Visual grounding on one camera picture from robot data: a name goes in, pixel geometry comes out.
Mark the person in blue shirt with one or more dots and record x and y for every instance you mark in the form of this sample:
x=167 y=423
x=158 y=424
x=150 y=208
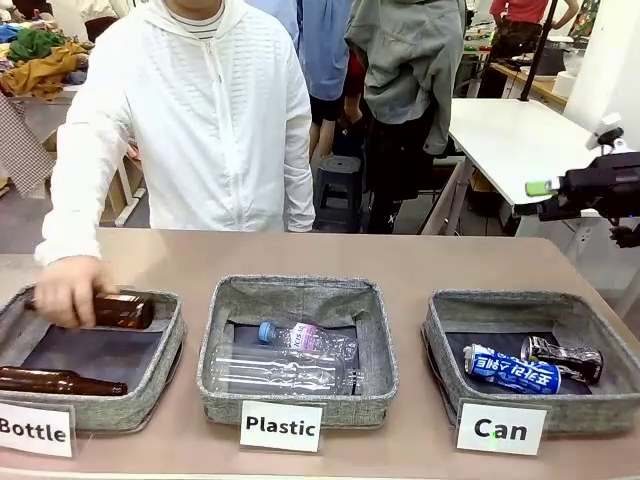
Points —
x=325 y=50

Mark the white Bottle label card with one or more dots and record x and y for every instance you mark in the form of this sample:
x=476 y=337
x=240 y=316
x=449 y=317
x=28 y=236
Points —
x=35 y=430

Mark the grey fabric basket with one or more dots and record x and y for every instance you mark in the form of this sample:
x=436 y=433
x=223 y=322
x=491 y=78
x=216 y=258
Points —
x=125 y=405
x=295 y=300
x=500 y=305

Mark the white Can label card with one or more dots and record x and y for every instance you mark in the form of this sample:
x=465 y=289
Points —
x=500 y=429

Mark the black stand pole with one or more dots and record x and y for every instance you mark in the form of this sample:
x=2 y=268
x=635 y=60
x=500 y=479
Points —
x=537 y=50

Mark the white table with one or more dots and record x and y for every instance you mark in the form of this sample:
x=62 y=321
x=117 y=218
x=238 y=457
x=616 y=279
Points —
x=510 y=135

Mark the green cloth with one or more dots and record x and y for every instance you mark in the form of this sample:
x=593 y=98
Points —
x=32 y=44

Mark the white Plastic label card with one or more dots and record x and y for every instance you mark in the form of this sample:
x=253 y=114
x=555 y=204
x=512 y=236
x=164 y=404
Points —
x=281 y=426

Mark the cardboard box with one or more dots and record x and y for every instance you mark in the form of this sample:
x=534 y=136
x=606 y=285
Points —
x=122 y=185

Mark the wooden table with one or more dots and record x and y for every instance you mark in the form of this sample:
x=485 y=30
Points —
x=542 y=87

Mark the white paper roll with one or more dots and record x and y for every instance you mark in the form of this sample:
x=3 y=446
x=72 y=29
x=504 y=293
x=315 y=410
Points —
x=567 y=84

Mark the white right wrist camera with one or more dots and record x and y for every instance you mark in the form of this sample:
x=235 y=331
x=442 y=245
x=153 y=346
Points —
x=605 y=130

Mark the checkered cloth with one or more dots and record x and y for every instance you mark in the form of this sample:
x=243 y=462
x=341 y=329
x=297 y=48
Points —
x=22 y=150

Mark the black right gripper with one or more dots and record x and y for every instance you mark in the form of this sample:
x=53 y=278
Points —
x=605 y=182

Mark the person in red top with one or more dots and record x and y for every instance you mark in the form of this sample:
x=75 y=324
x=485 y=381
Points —
x=515 y=30

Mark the person's right forearm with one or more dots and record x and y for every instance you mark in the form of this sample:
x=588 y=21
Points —
x=70 y=220

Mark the mustard yellow cloth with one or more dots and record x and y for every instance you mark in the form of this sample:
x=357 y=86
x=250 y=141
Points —
x=45 y=75

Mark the person's right hand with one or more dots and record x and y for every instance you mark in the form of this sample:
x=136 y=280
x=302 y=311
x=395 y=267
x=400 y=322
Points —
x=70 y=295

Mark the blue drink can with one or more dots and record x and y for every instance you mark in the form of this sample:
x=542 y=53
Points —
x=515 y=372

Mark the person in white hoodie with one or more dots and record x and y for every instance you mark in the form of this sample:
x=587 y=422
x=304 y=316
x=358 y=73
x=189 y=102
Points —
x=210 y=125

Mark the wide brown glass bottle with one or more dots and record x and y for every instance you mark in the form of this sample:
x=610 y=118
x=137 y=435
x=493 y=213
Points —
x=125 y=311

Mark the large clear plastic bottle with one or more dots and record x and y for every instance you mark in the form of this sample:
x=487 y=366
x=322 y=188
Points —
x=285 y=370

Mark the dark grey plastic stool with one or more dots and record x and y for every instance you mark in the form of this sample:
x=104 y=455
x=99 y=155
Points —
x=337 y=185

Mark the long-neck brown glass bottle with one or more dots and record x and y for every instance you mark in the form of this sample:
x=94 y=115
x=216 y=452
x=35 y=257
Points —
x=55 y=381

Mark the crushed blue-cap plastic bottle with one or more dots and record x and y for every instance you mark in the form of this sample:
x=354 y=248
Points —
x=305 y=337

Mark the crushed black can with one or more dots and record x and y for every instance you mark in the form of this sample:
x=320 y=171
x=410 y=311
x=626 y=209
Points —
x=570 y=356

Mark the person in grey jacket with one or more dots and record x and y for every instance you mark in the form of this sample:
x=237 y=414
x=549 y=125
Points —
x=405 y=65

